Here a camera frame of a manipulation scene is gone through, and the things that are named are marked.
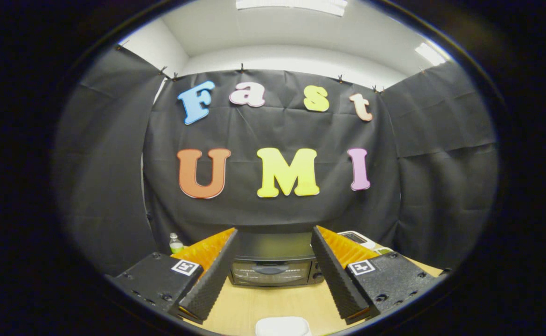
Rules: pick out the long ceiling light panel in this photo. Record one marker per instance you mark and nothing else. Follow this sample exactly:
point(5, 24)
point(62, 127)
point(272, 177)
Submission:
point(291, 4)

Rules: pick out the small ceiling light panel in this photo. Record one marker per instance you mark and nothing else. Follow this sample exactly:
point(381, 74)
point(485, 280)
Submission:
point(429, 53)

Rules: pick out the black toaster oven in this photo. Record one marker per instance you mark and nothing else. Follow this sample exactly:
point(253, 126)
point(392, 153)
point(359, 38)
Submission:
point(273, 245)

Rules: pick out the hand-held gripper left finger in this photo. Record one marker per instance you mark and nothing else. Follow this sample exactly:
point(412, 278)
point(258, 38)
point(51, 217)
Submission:
point(214, 275)

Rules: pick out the white slot toaster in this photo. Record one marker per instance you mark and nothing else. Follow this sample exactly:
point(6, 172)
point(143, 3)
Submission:
point(357, 237)

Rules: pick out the green label plastic bottle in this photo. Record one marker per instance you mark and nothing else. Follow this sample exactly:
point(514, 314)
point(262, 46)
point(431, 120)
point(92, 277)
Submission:
point(176, 245)

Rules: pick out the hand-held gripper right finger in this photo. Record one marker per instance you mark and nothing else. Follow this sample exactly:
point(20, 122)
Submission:
point(333, 275)

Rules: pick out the white rectangular plate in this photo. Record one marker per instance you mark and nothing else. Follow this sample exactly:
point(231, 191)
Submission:
point(282, 326)

